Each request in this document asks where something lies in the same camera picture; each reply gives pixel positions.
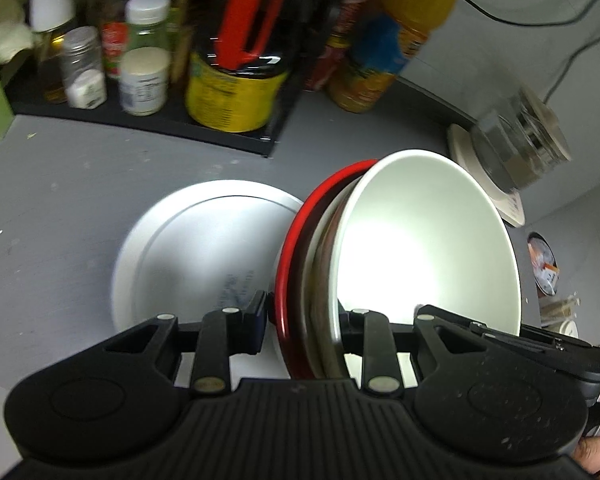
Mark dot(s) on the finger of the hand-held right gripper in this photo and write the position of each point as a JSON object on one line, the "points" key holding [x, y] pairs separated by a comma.
{"points": [[525, 337]]}

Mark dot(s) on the person's right hand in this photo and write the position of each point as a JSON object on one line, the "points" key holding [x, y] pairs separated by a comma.
{"points": [[592, 455]]}

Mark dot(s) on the pile of sachets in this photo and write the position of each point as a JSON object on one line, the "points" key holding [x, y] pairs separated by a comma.
{"points": [[545, 267]]}

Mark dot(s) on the cream kettle base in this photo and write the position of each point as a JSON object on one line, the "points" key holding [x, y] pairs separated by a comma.
{"points": [[480, 170]]}

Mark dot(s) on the cream round appliance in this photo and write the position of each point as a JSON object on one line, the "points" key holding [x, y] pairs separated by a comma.
{"points": [[569, 329]]}

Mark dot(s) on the white plate with blue print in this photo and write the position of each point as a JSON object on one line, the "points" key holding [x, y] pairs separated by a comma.
{"points": [[190, 260]]}

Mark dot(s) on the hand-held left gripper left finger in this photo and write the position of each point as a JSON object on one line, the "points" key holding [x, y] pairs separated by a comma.
{"points": [[254, 322]]}

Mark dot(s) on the red bowl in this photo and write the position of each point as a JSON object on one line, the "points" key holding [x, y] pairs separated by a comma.
{"points": [[287, 280]]}

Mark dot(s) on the yellow juice bottle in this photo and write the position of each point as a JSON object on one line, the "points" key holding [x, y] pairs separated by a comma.
{"points": [[380, 60]]}

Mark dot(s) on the red wrapped bottle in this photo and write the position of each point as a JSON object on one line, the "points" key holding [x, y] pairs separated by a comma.
{"points": [[337, 35]]}

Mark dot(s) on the oil bottle with white cap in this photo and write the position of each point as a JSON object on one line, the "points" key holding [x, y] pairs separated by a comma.
{"points": [[52, 5]]}

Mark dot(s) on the trash bin with bag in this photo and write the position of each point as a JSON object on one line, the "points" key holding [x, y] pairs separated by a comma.
{"points": [[542, 265]]}

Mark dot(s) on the white capped jar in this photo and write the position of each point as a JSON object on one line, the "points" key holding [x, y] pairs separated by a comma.
{"points": [[145, 75]]}

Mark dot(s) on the pale green bowl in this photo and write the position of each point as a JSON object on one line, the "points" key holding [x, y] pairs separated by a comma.
{"points": [[430, 240]]}

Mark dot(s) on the wrapped chopsticks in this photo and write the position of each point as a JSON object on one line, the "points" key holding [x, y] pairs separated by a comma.
{"points": [[560, 306]]}

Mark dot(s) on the black tray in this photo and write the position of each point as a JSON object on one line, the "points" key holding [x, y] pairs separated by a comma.
{"points": [[180, 127]]}

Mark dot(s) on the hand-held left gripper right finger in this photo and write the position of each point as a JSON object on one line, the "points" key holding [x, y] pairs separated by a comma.
{"points": [[377, 332]]}

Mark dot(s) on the red label bottle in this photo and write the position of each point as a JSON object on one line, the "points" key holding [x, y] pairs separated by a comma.
{"points": [[114, 45]]}

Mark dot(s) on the glass shaker with metal cap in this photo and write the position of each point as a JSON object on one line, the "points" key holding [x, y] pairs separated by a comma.
{"points": [[82, 75]]}

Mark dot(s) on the brown bowl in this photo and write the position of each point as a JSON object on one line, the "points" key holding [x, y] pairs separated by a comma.
{"points": [[317, 280]]}

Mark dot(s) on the glass kettle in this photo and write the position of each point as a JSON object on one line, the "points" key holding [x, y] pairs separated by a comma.
{"points": [[520, 140]]}

